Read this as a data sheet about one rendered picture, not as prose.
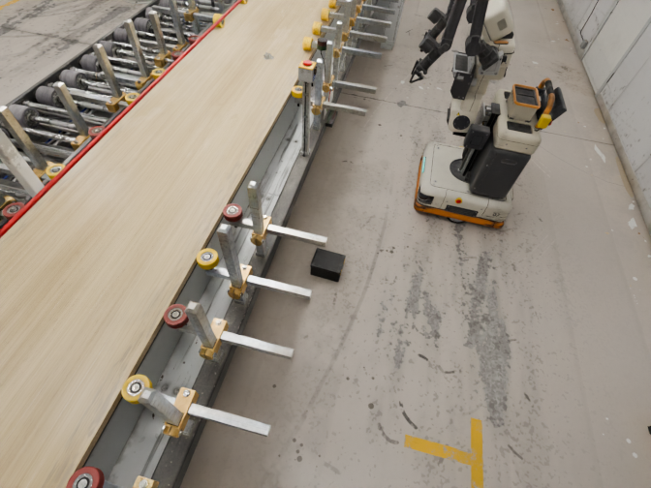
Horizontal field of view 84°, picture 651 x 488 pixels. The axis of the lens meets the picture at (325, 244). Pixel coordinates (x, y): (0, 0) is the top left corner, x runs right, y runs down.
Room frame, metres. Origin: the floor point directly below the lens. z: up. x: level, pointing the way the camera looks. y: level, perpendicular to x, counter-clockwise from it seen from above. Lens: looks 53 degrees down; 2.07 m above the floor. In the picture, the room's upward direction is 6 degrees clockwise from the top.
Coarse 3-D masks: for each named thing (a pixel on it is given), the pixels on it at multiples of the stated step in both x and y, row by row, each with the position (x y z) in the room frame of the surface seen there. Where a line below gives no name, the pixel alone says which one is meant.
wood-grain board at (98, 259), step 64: (256, 0) 3.23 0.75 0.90; (320, 0) 3.37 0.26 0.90; (192, 64) 2.16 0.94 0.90; (256, 64) 2.24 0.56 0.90; (128, 128) 1.48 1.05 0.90; (192, 128) 1.54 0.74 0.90; (256, 128) 1.59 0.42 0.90; (64, 192) 1.01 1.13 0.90; (128, 192) 1.05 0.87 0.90; (192, 192) 1.09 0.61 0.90; (0, 256) 0.67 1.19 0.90; (64, 256) 0.70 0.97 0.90; (128, 256) 0.73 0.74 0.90; (192, 256) 0.76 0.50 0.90; (0, 320) 0.43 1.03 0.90; (64, 320) 0.45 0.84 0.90; (128, 320) 0.48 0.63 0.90; (0, 384) 0.24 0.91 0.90; (64, 384) 0.26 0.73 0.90; (0, 448) 0.08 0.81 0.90; (64, 448) 0.09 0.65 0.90
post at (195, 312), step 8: (192, 304) 0.46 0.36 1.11; (200, 304) 0.47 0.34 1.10; (192, 312) 0.44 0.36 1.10; (200, 312) 0.45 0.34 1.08; (192, 320) 0.44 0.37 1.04; (200, 320) 0.44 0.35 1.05; (200, 328) 0.44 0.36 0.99; (208, 328) 0.46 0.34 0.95; (200, 336) 0.44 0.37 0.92; (208, 336) 0.44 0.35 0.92; (208, 344) 0.44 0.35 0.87
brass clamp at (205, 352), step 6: (222, 324) 0.52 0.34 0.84; (228, 324) 0.54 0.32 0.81; (216, 330) 0.50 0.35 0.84; (222, 330) 0.50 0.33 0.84; (216, 336) 0.48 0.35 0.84; (216, 342) 0.46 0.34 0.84; (204, 348) 0.43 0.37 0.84; (210, 348) 0.44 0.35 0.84; (216, 348) 0.44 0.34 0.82; (204, 354) 0.41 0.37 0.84; (210, 354) 0.42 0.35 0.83; (216, 354) 0.43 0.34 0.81
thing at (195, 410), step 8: (192, 408) 0.24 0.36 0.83; (200, 408) 0.25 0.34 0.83; (208, 408) 0.25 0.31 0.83; (200, 416) 0.22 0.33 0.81; (208, 416) 0.22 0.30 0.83; (216, 416) 0.23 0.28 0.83; (224, 416) 0.23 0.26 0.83; (232, 416) 0.23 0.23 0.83; (240, 416) 0.23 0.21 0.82; (224, 424) 0.21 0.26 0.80; (232, 424) 0.21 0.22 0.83; (240, 424) 0.21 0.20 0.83; (248, 424) 0.22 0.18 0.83; (256, 424) 0.22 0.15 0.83; (264, 424) 0.22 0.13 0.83; (256, 432) 0.20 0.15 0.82; (264, 432) 0.20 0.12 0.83
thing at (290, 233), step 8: (232, 224) 0.99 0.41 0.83; (240, 224) 0.99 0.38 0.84; (248, 224) 0.99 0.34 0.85; (272, 232) 0.97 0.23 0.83; (280, 232) 0.96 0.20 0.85; (288, 232) 0.96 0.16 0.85; (296, 232) 0.97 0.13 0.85; (304, 232) 0.97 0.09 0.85; (304, 240) 0.95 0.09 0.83; (312, 240) 0.94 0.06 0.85; (320, 240) 0.94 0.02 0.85
